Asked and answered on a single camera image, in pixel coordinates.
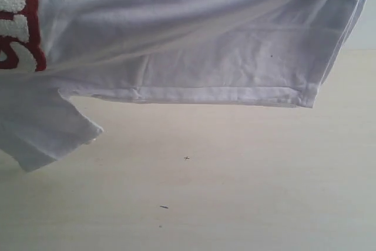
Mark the white t-shirt red print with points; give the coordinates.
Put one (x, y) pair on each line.
(240, 52)

